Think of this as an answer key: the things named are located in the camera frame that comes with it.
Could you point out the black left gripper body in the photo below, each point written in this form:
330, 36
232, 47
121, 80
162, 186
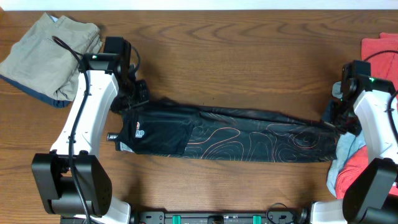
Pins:
133, 95

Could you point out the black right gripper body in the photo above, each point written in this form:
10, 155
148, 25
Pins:
346, 119

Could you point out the black printed jersey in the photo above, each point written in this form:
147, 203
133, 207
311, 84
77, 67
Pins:
166, 128

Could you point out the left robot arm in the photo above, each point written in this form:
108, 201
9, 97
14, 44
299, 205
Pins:
70, 179

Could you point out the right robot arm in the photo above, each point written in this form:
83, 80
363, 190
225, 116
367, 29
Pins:
368, 104

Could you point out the light blue shirt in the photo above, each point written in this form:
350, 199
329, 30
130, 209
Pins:
348, 144

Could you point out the folded navy garment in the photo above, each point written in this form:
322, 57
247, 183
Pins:
42, 97

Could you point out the red shirt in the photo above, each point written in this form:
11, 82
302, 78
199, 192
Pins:
382, 55

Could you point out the folded khaki shorts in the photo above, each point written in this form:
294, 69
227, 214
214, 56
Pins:
39, 64

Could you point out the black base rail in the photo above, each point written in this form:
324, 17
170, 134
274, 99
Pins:
278, 213

